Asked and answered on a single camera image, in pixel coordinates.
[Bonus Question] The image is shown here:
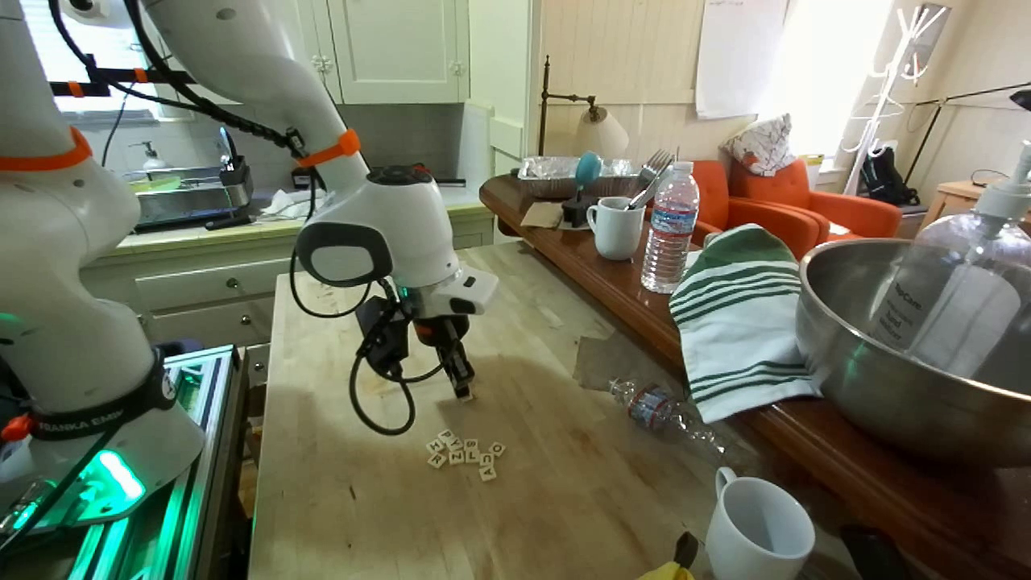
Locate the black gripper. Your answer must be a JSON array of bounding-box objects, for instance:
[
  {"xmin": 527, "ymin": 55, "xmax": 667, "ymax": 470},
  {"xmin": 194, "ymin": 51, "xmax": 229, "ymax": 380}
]
[{"xmin": 415, "ymin": 317, "xmax": 475, "ymax": 399}]

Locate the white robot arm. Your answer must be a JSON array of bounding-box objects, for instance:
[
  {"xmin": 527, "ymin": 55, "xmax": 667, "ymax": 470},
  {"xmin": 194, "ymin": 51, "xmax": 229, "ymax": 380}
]
[{"xmin": 0, "ymin": 0, "xmax": 496, "ymax": 530}]

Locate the pile of white letter tiles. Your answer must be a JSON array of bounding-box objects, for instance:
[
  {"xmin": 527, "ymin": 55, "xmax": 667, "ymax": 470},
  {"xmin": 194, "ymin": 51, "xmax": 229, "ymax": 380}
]
[{"xmin": 427, "ymin": 430, "xmax": 511, "ymax": 485}]

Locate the crumpled clear plastic wrap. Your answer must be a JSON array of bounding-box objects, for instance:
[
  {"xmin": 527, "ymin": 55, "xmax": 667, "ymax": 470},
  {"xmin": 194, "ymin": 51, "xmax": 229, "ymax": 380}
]
[{"xmin": 609, "ymin": 377, "xmax": 703, "ymax": 443}]

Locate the white mug with utensils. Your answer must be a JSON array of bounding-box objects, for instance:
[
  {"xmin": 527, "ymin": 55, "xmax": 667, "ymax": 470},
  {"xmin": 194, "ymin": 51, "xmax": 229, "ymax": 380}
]
[{"xmin": 588, "ymin": 198, "xmax": 646, "ymax": 261}]

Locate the clear water bottle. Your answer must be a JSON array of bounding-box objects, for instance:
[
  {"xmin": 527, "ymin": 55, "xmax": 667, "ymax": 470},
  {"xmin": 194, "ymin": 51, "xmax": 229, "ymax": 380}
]
[{"xmin": 642, "ymin": 160, "xmax": 701, "ymax": 294}]

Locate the dark wooden side table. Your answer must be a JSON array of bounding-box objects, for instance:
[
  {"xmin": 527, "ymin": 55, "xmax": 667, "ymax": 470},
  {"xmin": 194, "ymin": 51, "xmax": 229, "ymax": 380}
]
[{"xmin": 482, "ymin": 175, "xmax": 1031, "ymax": 580}]

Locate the floor lamp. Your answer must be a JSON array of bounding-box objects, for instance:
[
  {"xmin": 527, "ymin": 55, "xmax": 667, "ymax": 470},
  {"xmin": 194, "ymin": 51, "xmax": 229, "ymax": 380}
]
[{"xmin": 534, "ymin": 60, "xmax": 629, "ymax": 159}]

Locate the striped green white towel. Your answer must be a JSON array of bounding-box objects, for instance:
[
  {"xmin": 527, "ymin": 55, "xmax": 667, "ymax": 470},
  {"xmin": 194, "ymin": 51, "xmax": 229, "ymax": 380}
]
[{"xmin": 671, "ymin": 227, "xmax": 817, "ymax": 427}]

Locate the orange armchair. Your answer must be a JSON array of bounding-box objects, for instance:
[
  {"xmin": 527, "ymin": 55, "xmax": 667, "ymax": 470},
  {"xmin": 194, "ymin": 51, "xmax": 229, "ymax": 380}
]
[{"xmin": 693, "ymin": 160, "xmax": 901, "ymax": 259}]

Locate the white mug near table edge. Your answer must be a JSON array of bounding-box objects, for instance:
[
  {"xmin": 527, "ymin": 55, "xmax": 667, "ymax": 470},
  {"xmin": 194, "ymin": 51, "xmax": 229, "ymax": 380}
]
[{"xmin": 703, "ymin": 468, "xmax": 817, "ymax": 580}]

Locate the steel mixing bowl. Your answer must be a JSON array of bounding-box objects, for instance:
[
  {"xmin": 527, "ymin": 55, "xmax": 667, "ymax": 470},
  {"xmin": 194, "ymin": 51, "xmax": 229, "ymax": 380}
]
[{"xmin": 795, "ymin": 239, "xmax": 1031, "ymax": 468}]

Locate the clear soap dispenser bottle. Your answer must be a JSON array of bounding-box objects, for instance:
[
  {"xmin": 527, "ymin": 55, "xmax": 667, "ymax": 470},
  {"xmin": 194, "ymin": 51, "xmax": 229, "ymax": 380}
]
[{"xmin": 869, "ymin": 144, "xmax": 1031, "ymax": 374}]

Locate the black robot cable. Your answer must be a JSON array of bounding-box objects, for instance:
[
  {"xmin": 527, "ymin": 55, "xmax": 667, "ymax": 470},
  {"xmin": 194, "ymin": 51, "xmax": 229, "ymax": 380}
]
[{"xmin": 286, "ymin": 256, "xmax": 448, "ymax": 437}]

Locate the green lit robot base rail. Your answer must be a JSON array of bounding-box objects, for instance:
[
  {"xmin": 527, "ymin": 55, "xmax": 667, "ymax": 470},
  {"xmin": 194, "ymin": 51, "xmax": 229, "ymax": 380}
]
[{"xmin": 0, "ymin": 347, "xmax": 243, "ymax": 580}]

